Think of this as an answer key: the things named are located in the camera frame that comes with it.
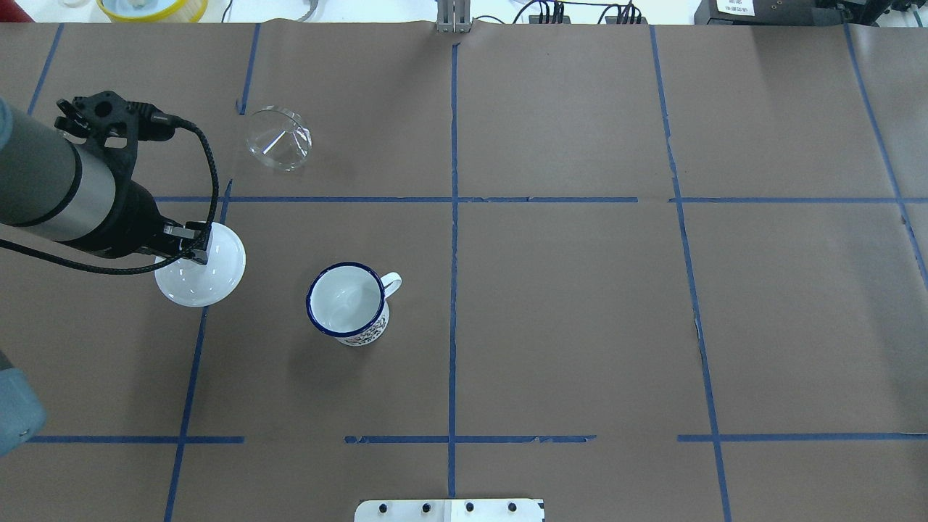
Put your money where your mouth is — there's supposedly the clear glass funnel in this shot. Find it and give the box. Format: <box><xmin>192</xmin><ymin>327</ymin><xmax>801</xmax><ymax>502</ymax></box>
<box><xmin>245</xmin><ymin>105</ymin><xmax>312</xmax><ymax>172</ymax></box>

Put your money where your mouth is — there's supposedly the white mug lid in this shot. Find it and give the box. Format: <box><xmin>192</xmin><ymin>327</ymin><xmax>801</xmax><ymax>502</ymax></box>
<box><xmin>154</xmin><ymin>223</ymin><xmax>247</xmax><ymax>307</ymax></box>

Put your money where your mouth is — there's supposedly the white enamel mug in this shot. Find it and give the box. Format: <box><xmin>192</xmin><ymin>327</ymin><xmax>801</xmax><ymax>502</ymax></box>
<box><xmin>304</xmin><ymin>262</ymin><xmax>403</xmax><ymax>347</ymax></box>

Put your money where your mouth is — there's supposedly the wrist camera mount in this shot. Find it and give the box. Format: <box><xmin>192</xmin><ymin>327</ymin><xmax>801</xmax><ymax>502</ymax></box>
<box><xmin>55</xmin><ymin>91</ymin><xmax>178</xmax><ymax>176</ymax></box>

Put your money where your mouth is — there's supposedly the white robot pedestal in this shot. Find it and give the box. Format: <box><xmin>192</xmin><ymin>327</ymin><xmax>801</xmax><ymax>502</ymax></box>
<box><xmin>354</xmin><ymin>498</ymin><xmax>546</xmax><ymax>521</ymax></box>

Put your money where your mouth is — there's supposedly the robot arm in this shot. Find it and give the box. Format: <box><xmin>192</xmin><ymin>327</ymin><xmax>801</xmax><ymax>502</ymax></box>
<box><xmin>1</xmin><ymin>91</ymin><xmax>218</xmax><ymax>276</ymax></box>

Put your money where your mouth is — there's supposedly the black computer box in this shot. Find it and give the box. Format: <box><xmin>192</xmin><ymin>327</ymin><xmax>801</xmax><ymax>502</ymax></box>
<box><xmin>693</xmin><ymin>1</ymin><xmax>846</xmax><ymax>27</ymax></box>

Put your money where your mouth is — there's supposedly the yellow rimmed bowl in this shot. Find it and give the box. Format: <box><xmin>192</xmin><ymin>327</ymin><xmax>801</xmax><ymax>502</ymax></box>
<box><xmin>95</xmin><ymin>1</ymin><xmax>209</xmax><ymax>23</ymax></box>

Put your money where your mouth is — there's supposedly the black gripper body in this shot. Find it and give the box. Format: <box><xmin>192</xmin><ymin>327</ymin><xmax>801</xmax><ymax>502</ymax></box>
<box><xmin>95</xmin><ymin>181</ymin><xmax>169</xmax><ymax>259</ymax></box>

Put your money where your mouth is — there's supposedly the aluminium frame post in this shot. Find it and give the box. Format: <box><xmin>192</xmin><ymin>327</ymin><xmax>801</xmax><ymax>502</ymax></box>
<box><xmin>435</xmin><ymin>0</ymin><xmax>473</xmax><ymax>33</ymax></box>

